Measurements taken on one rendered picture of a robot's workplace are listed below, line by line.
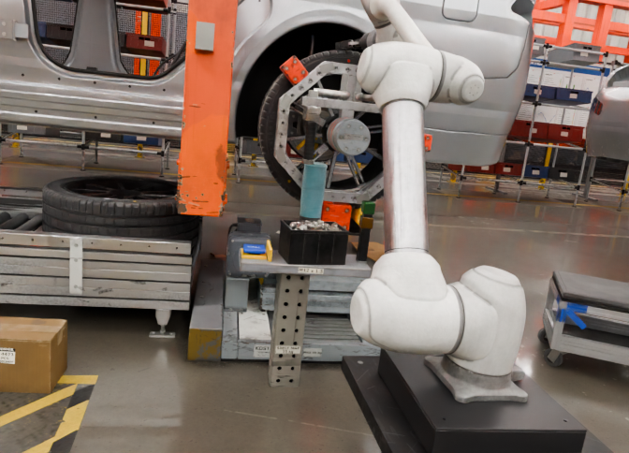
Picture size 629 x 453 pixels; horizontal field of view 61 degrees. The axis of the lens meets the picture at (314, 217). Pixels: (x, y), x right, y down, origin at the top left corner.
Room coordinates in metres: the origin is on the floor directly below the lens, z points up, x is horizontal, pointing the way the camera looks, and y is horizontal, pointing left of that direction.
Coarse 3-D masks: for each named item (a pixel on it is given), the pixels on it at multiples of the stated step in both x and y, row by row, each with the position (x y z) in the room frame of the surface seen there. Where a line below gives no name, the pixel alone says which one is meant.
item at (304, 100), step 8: (304, 96) 1.91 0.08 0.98; (304, 104) 1.91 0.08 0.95; (312, 104) 1.92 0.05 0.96; (320, 104) 1.92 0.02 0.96; (328, 104) 1.93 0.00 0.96; (336, 104) 1.93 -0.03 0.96; (344, 104) 1.94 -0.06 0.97; (352, 104) 1.94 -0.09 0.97; (360, 104) 1.95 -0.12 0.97; (368, 104) 1.95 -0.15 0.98; (376, 112) 1.96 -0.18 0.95
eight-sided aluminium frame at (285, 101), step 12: (312, 72) 2.11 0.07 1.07; (324, 72) 2.11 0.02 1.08; (336, 72) 2.12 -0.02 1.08; (348, 72) 2.13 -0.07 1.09; (300, 84) 2.10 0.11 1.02; (312, 84) 2.11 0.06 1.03; (288, 96) 2.09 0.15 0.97; (288, 108) 2.09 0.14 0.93; (276, 132) 2.13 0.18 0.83; (276, 144) 2.09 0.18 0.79; (276, 156) 2.09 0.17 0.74; (288, 168) 2.10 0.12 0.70; (300, 180) 2.15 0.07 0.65; (336, 192) 2.13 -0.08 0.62; (348, 192) 2.18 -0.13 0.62; (360, 192) 2.18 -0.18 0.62; (372, 192) 2.16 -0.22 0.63
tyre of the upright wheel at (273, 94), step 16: (304, 64) 2.18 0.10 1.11; (352, 64) 2.22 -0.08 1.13; (288, 80) 2.17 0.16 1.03; (272, 96) 2.16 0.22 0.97; (272, 112) 2.16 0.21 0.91; (272, 128) 2.17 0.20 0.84; (272, 144) 2.17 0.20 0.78; (272, 160) 2.17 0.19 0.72; (288, 176) 2.18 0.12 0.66; (288, 192) 2.19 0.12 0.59; (352, 208) 2.23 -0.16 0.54
